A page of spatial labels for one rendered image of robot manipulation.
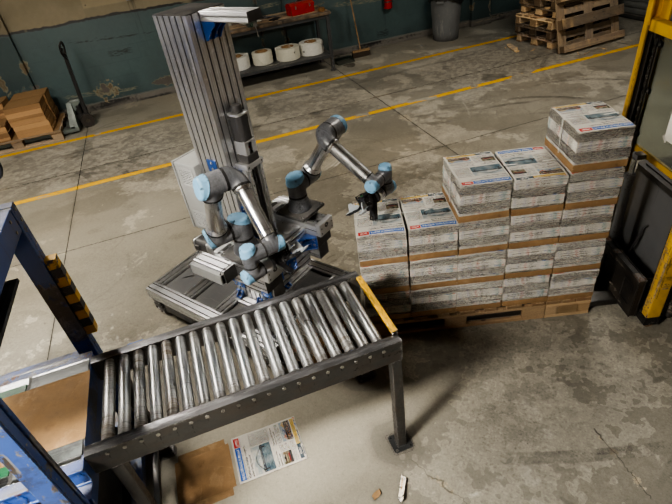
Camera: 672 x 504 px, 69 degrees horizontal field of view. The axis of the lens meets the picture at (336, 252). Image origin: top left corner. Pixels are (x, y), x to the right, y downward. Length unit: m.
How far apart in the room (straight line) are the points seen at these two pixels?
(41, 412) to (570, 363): 2.76
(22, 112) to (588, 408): 7.46
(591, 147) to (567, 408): 1.40
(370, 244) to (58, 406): 1.70
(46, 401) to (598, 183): 2.88
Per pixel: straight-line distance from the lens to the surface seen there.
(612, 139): 2.90
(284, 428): 2.95
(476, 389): 3.04
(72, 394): 2.47
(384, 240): 2.79
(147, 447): 2.22
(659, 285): 3.39
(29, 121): 8.16
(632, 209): 3.80
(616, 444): 3.01
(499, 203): 2.83
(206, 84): 2.64
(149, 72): 8.93
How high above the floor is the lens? 2.41
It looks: 36 degrees down
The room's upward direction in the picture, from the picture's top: 8 degrees counter-clockwise
